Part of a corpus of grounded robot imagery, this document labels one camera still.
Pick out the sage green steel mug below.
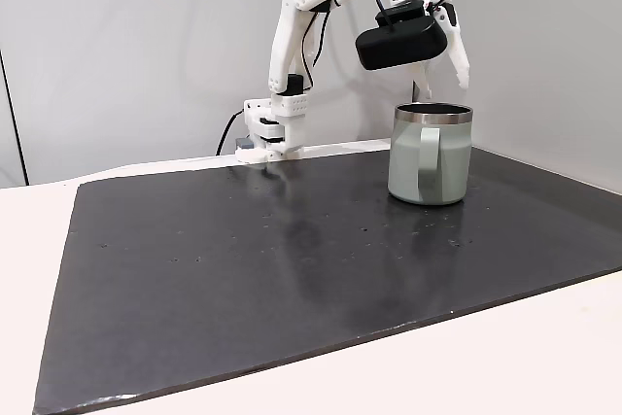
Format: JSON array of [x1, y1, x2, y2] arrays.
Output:
[[387, 102, 475, 207]]

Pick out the black table mat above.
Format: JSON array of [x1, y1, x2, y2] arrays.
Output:
[[32, 146, 622, 415]]

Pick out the black oval camera box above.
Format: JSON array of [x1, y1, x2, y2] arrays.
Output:
[[354, 4, 449, 72]]

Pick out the black power cable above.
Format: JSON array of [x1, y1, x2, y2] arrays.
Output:
[[216, 111, 244, 156]]

